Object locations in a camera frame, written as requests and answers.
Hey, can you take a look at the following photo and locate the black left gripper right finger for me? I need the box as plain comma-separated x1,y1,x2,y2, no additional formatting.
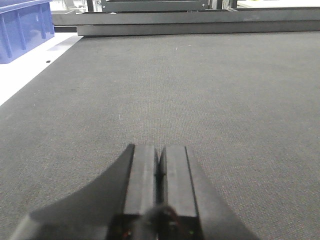
159,145,258,240

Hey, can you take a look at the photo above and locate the dark grey table mat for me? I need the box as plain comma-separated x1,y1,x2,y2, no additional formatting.
0,32,320,240

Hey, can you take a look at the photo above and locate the black equipment box behind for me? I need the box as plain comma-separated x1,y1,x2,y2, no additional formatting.
101,0,210,13

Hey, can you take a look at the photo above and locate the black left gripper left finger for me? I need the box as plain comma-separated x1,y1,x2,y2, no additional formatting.
11,144,158,240

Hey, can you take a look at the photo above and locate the blue plastic crate on table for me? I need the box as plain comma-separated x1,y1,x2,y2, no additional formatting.
0,0,55,64

